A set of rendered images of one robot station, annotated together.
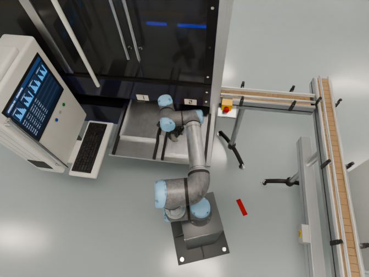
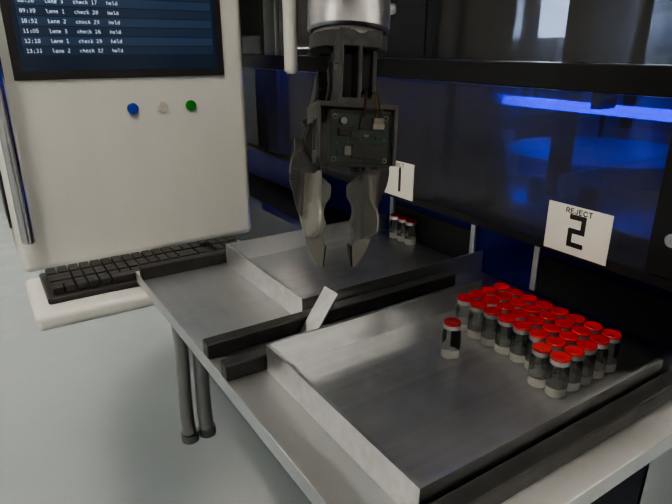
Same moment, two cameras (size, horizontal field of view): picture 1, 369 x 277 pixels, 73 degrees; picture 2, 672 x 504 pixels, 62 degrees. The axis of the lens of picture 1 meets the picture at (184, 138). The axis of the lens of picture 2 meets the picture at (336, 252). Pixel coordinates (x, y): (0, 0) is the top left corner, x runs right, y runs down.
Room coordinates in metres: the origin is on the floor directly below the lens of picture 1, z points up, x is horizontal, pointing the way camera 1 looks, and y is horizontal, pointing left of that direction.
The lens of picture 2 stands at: (0.39, -0.31, 1.23)
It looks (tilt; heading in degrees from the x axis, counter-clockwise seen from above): 20 degrees down; 45
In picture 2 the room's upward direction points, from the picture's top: straight up
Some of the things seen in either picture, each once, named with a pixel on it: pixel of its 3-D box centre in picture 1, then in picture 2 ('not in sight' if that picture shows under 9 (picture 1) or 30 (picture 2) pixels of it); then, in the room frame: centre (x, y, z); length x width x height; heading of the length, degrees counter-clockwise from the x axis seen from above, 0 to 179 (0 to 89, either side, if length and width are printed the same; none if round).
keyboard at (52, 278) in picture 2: (89, 145); (153, 264); (0.86, 0.69, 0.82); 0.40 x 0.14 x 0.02; 168
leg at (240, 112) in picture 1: (236, 128); not in sight; (1.12, -0.48, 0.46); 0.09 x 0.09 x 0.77; 78
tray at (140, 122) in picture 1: (143, 117); (352, 257); (1.02, 0.29, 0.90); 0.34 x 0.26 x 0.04; 168
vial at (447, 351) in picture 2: not in sight; (451, 339); (0.89, 0.01, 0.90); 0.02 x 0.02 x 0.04
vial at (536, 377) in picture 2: not in sight; (539, 365); (0.91, -0.09, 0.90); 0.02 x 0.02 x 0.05
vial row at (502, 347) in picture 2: not in sight; (512, 338); (0.94, -0.04, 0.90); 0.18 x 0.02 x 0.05; 78
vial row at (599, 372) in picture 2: not in sight; (537, 328); (0.99, -0.05, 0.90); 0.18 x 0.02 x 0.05; 78
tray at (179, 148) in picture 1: (187, 133); (458, 365); (0.86, -0.02, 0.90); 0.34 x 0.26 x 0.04; 168
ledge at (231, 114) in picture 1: (227, 109); not in sight; (1.05, -0.33, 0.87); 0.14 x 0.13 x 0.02; 168
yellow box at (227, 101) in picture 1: (226, 104); not in sight; (1.01, -0.31, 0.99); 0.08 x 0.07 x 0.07; 168
